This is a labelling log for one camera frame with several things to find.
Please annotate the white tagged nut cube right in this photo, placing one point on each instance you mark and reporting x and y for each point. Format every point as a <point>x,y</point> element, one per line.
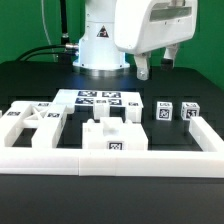
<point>189,109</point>

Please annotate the white chair seat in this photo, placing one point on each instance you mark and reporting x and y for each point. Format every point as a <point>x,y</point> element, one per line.
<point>112,133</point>

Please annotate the white U-shaped fence frame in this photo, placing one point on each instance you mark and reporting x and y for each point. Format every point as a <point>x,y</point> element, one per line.
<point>21,158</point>

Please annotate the white chair back frame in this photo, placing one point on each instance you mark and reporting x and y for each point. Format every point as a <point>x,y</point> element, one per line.
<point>48,120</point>

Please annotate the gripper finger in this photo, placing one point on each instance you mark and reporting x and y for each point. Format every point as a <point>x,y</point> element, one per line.
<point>168,60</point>
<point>143,65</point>

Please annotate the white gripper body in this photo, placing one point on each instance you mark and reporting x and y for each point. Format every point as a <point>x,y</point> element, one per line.
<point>145,25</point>

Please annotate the white tagged nut cube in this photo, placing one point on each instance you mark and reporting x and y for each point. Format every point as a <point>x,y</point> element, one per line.
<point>189,109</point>
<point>164,111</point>

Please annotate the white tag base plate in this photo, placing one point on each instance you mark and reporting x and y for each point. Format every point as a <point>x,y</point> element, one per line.
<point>87,97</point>

